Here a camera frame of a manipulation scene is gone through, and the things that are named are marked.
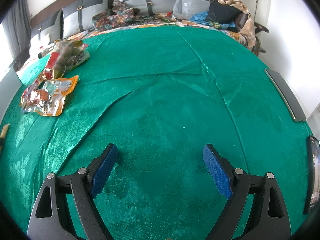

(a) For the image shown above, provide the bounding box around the orange clear snack bag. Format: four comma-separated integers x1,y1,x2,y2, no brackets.
20,75,79,116

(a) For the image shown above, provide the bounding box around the red green snack bag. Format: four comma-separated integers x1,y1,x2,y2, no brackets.
37,40,90,82

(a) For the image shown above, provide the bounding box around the black tablet device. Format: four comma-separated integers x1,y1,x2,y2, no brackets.
304,135,319,214

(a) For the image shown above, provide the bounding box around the green tablecloth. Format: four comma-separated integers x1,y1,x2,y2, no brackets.
1,25,310,239

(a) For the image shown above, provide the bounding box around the beige blanket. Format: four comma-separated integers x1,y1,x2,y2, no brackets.
217,0,256,51

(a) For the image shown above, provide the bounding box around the grey curtain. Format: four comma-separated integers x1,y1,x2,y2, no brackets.
3,0,31,62

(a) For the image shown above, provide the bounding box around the blue cloth on sofa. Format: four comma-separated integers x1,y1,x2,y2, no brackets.
190,11,236,30

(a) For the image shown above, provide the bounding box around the black bag on sofa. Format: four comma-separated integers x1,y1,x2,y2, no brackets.
206,2,242,23

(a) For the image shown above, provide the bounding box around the floral sofa cover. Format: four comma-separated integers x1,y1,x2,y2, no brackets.
15,0,262,81

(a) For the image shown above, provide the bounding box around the clear plastic bag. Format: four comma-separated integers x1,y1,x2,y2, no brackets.
172,0,193,20

